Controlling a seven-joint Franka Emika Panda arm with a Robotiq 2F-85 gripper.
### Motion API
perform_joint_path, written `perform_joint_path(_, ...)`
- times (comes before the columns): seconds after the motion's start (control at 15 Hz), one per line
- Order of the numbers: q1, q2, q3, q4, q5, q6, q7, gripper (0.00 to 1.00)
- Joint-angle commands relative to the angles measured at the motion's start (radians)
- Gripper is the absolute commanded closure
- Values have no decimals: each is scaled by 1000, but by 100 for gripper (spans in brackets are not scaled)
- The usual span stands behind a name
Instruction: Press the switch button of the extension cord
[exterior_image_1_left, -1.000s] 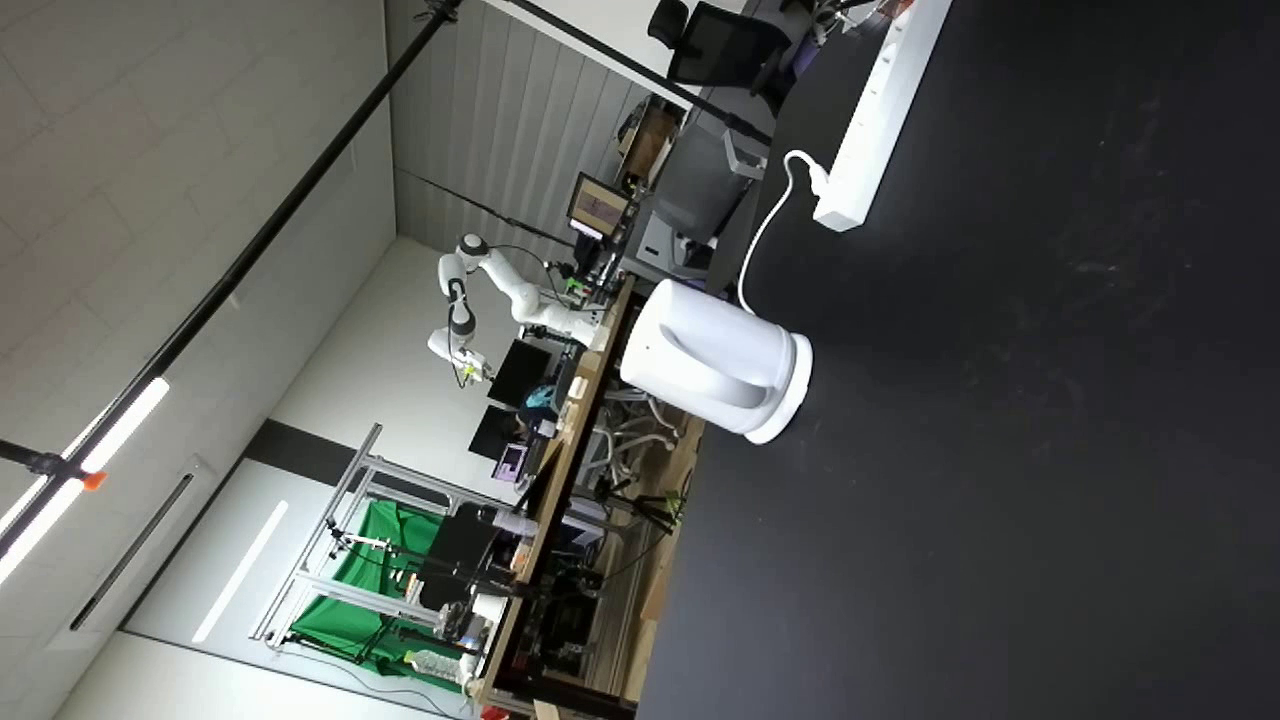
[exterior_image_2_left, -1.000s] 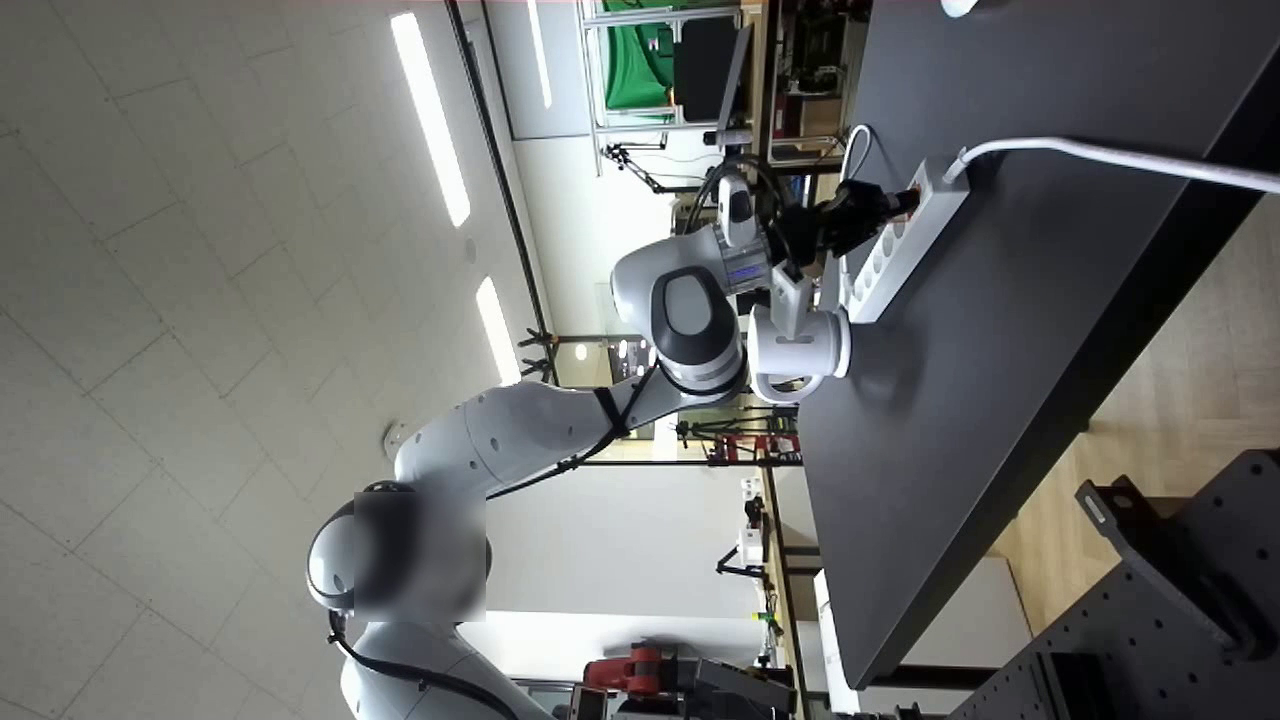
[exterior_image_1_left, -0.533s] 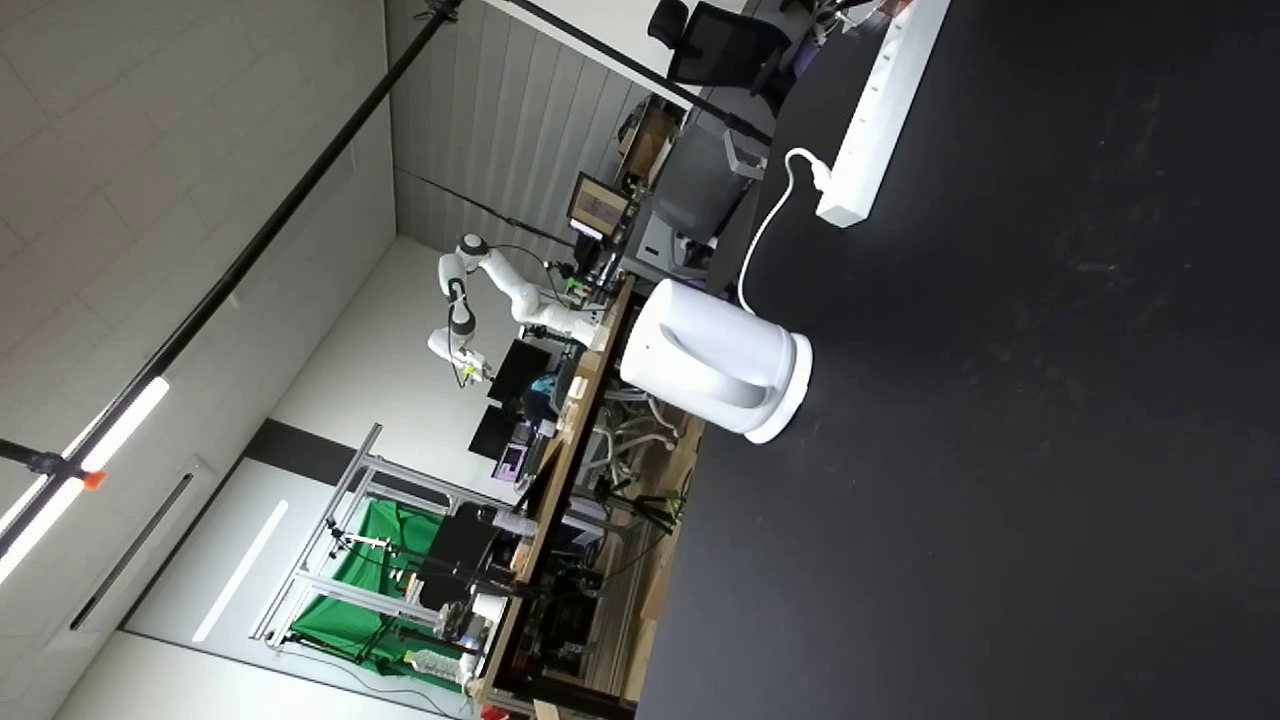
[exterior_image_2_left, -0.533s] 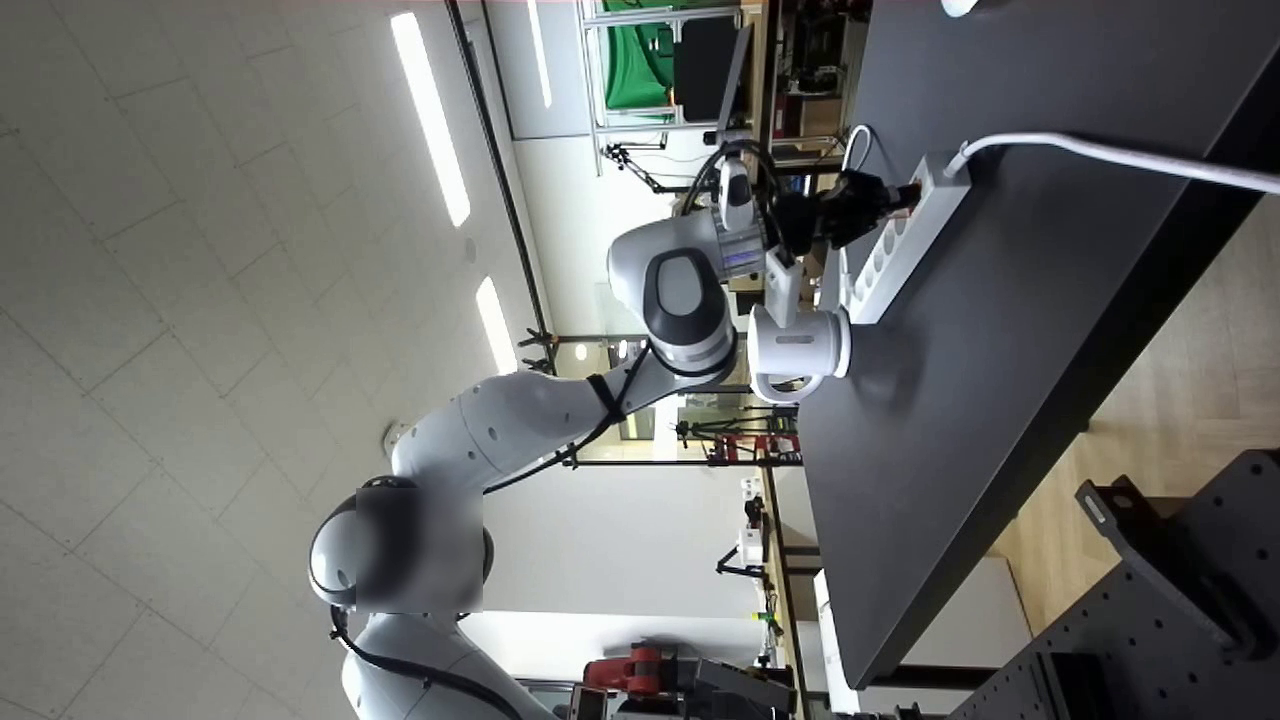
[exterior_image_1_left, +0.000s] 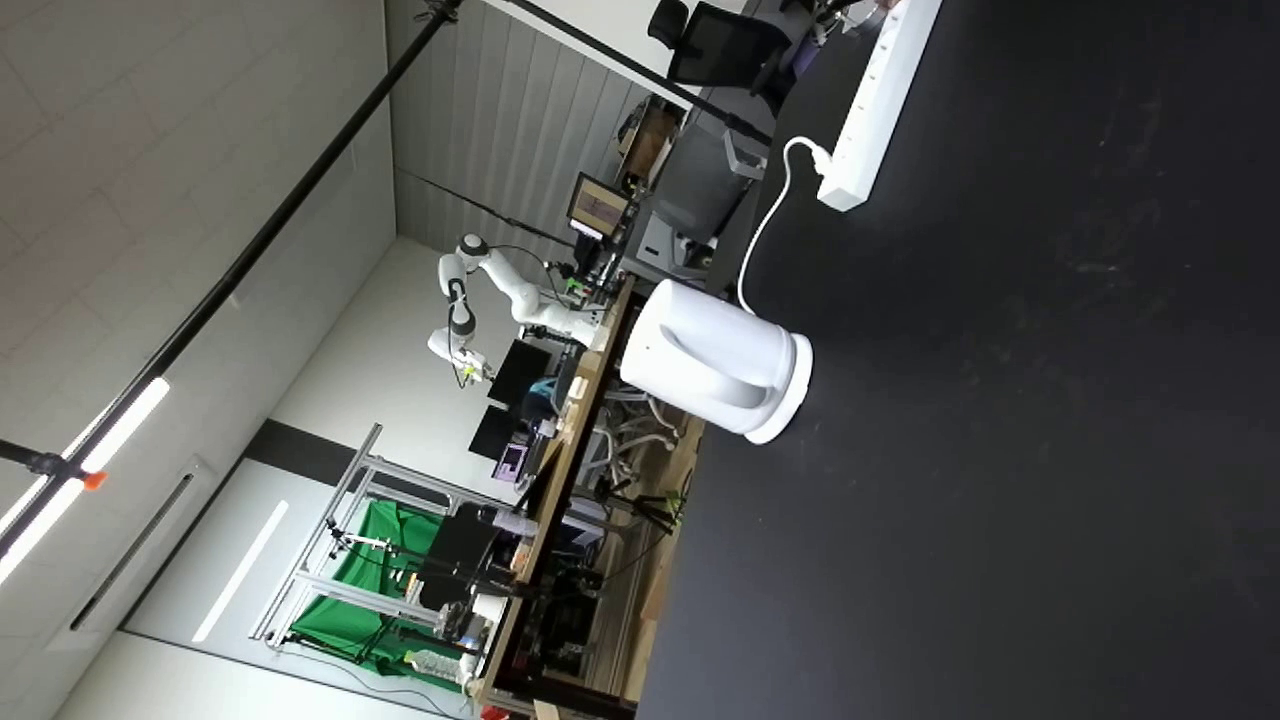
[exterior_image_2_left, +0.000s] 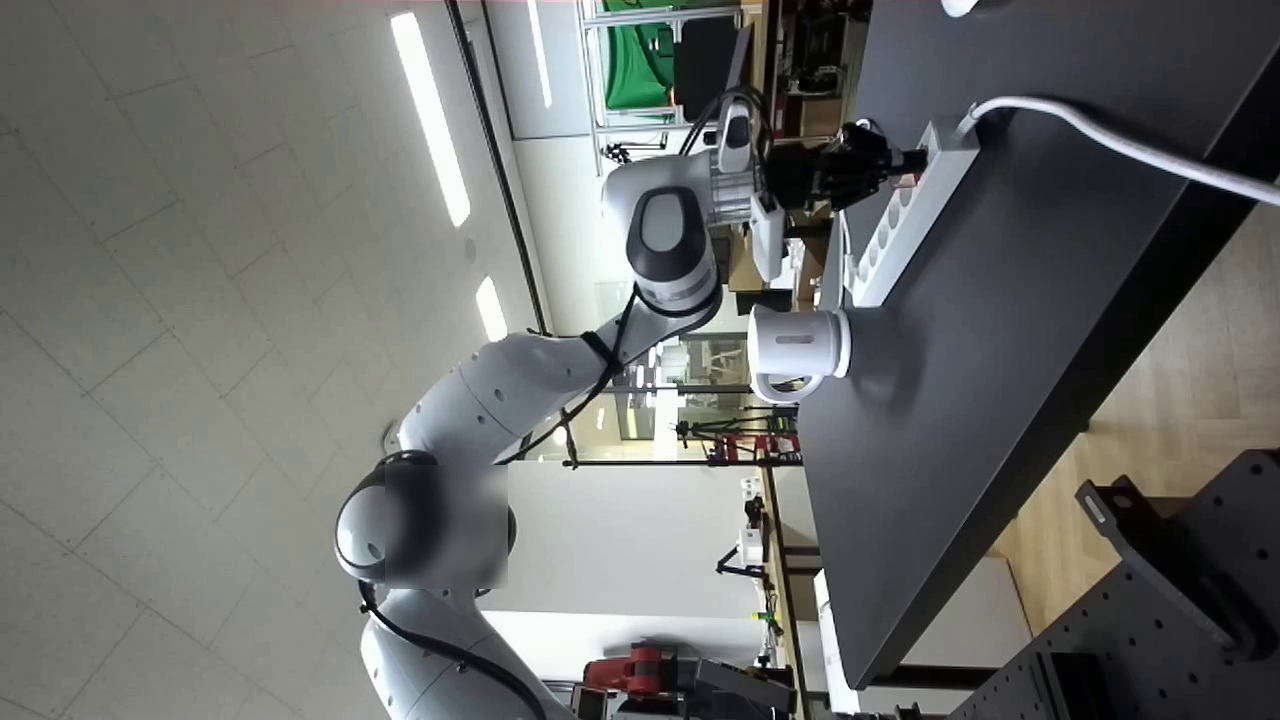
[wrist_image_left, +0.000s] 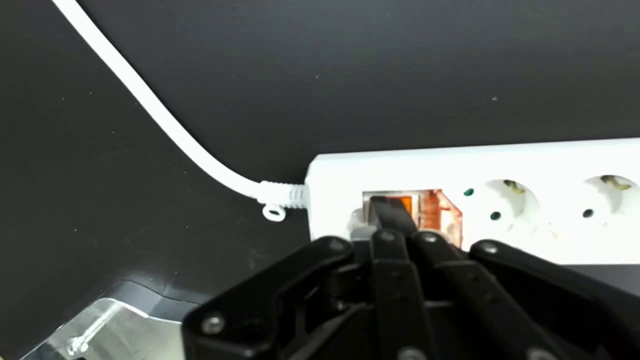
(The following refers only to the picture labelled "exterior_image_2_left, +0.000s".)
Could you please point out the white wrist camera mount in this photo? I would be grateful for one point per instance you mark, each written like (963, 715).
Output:
(770, 237)

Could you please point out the short ceiling light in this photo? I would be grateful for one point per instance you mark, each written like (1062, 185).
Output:
(490, 310)

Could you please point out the wooden shelving unit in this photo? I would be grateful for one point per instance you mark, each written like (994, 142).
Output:
(806, 65)

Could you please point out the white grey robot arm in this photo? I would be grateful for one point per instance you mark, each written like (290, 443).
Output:
(494, 400)

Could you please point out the green board in white frame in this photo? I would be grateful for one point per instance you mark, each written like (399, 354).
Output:
(638, 61)

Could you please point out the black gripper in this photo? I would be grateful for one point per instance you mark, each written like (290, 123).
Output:
(826, 161)

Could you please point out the long ceiling light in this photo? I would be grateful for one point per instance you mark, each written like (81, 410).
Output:
(430, 118)

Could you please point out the black metal bracket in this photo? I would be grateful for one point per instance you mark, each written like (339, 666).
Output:
(1161, 555)

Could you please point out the red machine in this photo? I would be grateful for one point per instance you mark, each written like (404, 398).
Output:
(635, 673)

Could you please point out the black tripod stand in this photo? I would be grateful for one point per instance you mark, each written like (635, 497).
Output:
(695, 433)

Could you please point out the black perforated board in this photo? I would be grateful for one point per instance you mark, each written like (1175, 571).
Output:
(1135, 642)

